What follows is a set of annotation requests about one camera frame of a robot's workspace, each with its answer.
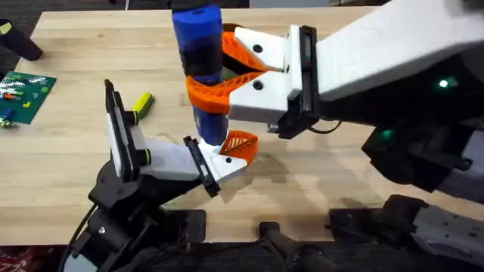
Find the black rail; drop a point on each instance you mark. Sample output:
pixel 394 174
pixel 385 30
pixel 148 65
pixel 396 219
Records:
pixel 234 257

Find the red patterned object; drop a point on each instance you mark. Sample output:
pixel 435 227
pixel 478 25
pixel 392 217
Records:
pixel 19 260

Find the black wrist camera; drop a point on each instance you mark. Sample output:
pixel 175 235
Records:
pixel 291 126

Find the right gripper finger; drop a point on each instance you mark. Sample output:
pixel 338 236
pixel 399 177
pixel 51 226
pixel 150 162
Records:
pixel 264 53
pixel 261 102

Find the blue electric screwdriver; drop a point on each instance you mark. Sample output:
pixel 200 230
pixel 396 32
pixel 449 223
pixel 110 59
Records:
pixel 198 34

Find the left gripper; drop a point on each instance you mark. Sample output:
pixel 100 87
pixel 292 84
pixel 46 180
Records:
pixel 170 160

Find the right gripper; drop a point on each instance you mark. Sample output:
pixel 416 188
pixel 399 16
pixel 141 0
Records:
pixel 378 49

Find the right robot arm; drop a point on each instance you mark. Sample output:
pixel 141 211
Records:
pixel 435 230

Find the black tool with yellow patch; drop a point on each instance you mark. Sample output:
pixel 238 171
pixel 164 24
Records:
pixel 20 45

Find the green board with toy blocks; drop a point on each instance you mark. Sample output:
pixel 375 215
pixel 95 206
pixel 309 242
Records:
pixel 26 98

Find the black upright wrist plate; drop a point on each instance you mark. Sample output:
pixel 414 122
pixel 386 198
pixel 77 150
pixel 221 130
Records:
pixel 126 158

